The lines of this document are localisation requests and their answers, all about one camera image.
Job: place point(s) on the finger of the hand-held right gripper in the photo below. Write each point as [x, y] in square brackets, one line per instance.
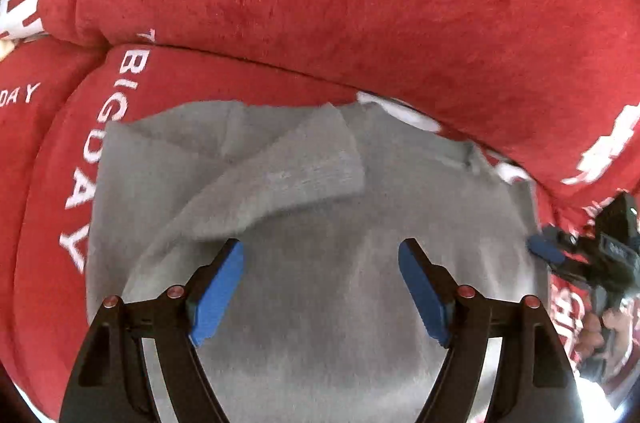
[545, 248]

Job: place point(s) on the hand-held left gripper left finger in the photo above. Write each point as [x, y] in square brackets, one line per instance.
[217, 293]

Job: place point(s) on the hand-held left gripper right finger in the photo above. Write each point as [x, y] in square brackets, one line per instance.
[422, 293]

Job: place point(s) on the grey sweater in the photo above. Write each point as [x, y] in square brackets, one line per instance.
[325, 228]

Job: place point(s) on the person's right hand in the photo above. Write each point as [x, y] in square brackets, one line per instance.
[595, 328]

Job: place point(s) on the red printed sofa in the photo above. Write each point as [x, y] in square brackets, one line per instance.
[325, 3]

